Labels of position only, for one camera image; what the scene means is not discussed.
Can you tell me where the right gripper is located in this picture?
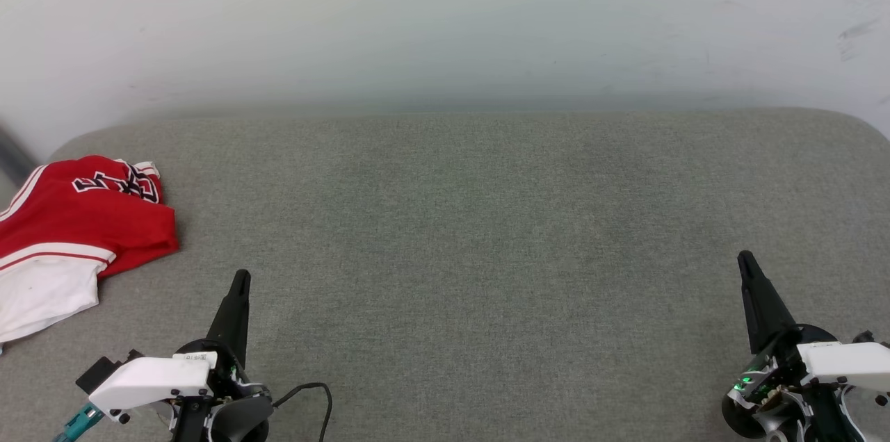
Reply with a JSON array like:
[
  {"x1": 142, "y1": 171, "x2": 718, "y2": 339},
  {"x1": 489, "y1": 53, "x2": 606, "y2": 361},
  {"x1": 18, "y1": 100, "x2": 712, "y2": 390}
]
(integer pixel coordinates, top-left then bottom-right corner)
[{"x1": 722, "y1": 251, "x2": 846, "y2": 442}]

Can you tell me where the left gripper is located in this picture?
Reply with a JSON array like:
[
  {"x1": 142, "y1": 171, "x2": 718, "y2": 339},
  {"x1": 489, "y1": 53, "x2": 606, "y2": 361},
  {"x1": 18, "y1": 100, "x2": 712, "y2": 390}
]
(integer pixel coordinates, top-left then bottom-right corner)
[{"x1": 172, "y1": 270, "x2": 270, "y2": 442}]

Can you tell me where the red and white jersey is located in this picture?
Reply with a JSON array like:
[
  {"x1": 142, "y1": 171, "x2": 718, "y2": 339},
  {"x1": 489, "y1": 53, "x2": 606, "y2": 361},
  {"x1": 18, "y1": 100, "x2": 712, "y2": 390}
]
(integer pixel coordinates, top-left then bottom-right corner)
[{"x1": 0, "y1": 155, "x2": 180, "y2": 345}]

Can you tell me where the teal cable connector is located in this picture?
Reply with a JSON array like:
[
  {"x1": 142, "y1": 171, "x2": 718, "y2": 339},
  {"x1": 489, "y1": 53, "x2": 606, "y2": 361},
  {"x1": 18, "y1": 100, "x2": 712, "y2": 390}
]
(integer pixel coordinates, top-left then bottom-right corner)
[{"x1": 53, "y1": 403, "x2": 105, "y2": 442}]

